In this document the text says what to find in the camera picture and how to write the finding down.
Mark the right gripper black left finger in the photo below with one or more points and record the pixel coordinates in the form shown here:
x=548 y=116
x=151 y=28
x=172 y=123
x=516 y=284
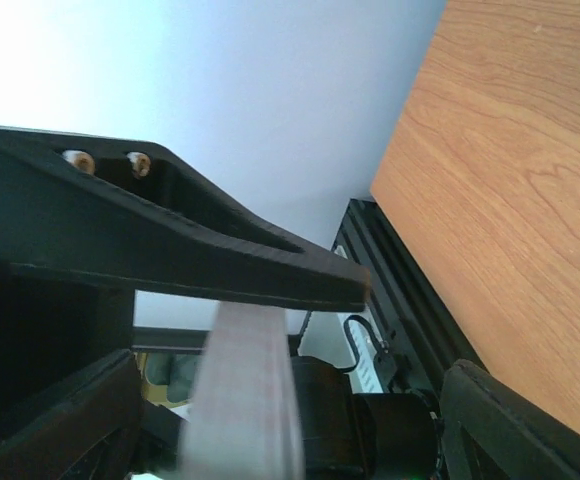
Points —
x=91 y=418

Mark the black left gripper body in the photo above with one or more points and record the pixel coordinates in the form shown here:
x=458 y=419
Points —
x=50 y=329

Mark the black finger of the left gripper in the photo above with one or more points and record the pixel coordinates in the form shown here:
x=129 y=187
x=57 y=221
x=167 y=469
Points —
x=131 y=214

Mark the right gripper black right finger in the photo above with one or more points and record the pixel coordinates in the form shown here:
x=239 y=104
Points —
x=491 y=432

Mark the pink-backed card deck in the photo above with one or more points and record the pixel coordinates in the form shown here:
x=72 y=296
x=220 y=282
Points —
x=244 y=421

